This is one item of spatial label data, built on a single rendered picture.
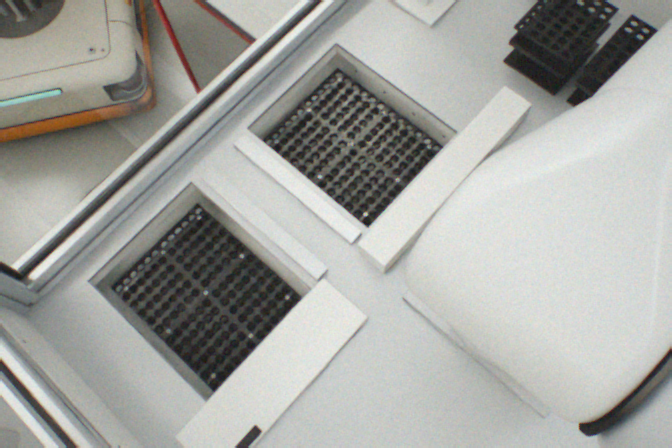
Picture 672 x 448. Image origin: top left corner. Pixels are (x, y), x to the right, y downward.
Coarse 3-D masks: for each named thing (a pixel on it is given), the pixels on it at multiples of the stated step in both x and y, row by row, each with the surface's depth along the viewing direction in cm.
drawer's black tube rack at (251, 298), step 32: (192, 224) 97; (160, 256) 96; (192, 256) 95; (224, 256) 95; (256, 256) 95; (128, 288) 94; (160, 288) 94; (192, 288) 94; (224, 288) 96; (256, 288) 96; (288, 288) 96; (160, 320) 92; (192, 320) 95; (224, 320) 95; (256, 320) 94; (192, 352) 91; (224, 352) 93
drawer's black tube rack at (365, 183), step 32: (352, 96) 103; (320, 128) 102; (352, 128) 101; (384, 128) 101; (416, 128) 101; (288, 160) 100; (320, 160) 100; (352, 160) 99; (384, 160) 99; (416, 160) 99; (352, 192) 98; (384, 192) 97
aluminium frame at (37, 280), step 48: (336, 0) 99; (288, 48) 97; (240, 96) 96; (192, 144) 95; (144, 192) 92; (96, 240) 91; (0, 288) 82; (48, 288) 89; (0, 336) 74; (48, 384) 73; (96, 432) 73
